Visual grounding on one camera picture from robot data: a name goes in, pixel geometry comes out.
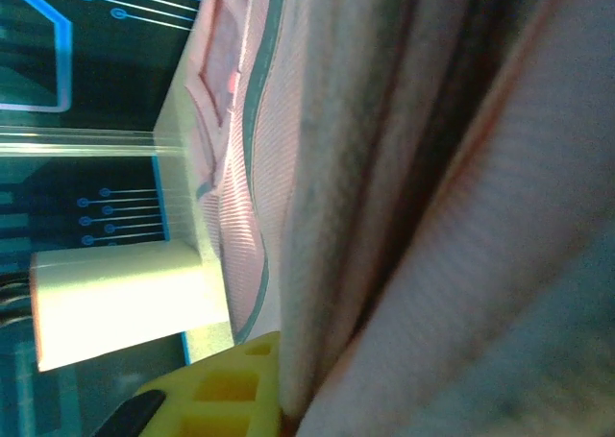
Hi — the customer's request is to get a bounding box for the black handled knife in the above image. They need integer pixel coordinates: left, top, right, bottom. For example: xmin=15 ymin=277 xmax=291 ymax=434
xmin=0 ymin=271 xmax=33 ymax=326

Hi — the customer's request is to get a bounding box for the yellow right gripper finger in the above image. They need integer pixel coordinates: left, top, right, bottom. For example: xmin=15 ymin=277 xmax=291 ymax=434
xmin=136 ymin=330 xmax=283 ymax=437

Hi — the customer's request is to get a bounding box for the pink school backpack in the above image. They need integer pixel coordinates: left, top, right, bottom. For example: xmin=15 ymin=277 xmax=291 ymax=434
xmin=184 ymin=0 xmax=615 ymax=437

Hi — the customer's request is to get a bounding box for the cream orange knife block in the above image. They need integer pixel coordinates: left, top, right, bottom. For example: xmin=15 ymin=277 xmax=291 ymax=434
xmin=28 ymin=242 xmax=230 ymax=374

